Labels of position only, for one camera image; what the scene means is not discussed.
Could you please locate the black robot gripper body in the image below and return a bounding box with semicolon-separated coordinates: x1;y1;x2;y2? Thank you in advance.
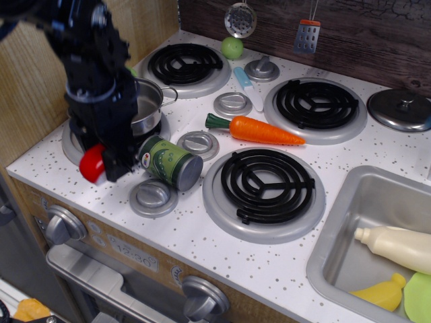
65;79;137;155

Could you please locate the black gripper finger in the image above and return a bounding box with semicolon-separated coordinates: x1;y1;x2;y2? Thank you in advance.
102;147;137;182
76;135;98;153

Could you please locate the red and white toy sushi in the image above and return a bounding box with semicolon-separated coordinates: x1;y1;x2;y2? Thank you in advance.
79;143;107;185

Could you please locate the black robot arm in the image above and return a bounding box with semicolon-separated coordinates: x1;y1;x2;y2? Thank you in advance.
1;1;139;184

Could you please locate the small steel pot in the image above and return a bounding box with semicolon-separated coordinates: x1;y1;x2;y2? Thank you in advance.
131;77;178;137

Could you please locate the silver stovetop knob front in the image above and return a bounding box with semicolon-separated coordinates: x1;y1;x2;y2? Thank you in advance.
129;179;178;219

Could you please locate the silver stovetop knob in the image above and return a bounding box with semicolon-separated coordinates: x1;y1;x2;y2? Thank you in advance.
213;92;253;118
176;131;220;162
129;179;178;219
244;56;280;83

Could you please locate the green toy vegetable behind pot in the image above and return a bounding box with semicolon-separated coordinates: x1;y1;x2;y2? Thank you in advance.
127;67;137;77

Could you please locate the green pea can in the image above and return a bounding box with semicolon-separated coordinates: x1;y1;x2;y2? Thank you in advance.
138;135;203;192

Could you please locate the left oven front knob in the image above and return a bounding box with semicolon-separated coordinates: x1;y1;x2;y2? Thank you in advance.
46;205;88;245

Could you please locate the oven knob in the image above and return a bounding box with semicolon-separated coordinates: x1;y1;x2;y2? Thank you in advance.
182;275;230;322
46;205;88;245

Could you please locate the silver stovetop knob middle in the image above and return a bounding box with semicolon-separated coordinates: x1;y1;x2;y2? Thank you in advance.
176;131;220;162

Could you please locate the oven clock display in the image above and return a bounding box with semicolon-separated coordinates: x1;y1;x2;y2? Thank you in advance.
106;234;159;273

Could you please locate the back left black burner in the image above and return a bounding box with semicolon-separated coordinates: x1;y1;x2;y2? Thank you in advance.
137;43;231;99

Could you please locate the silver stovetop knob upper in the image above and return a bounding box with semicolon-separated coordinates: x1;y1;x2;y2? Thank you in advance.
213;92;253;118

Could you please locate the orange toy carrot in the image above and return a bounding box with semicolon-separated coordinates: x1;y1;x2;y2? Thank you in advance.
205;113;306;145

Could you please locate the green toy apple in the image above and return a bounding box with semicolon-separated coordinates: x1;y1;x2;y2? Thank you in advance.
221;36;244;60

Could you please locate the front right black burner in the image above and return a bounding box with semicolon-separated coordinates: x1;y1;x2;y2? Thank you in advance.
202;147;326;244

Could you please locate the right oven front knob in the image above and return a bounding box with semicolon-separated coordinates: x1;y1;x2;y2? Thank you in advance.
182;275;230;322

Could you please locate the silver stovetop knob back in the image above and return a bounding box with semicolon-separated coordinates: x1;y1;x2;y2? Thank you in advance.
244;56;280;83

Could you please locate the hanging steel skimmer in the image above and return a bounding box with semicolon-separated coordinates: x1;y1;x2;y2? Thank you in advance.
224;1;257;39

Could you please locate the orange object bottom left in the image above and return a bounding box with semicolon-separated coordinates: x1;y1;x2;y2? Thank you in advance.
13;298;51;322

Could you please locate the steel sink basin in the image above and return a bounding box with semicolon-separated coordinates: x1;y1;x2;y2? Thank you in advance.
306;166;430;322

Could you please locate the steel pot lid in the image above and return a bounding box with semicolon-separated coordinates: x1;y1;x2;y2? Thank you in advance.
367;89;430;133

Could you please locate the yellow toy bottle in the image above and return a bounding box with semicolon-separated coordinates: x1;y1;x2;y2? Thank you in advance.
350;273;407;312

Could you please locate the cream toy bottle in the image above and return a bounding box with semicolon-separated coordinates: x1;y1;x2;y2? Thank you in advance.
354;226;430;275

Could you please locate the light green toy plate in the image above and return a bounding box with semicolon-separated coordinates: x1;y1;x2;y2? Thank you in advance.
403;273;430;323

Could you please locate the silver oven door handle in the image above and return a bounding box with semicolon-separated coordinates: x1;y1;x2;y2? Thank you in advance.
46;245;172;322

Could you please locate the blue handled toy knife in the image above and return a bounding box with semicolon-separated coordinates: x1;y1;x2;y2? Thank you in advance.
233;67;263;112

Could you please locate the hanging orange handled spatula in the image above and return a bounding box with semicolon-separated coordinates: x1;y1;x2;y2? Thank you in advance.
293;1;321;54

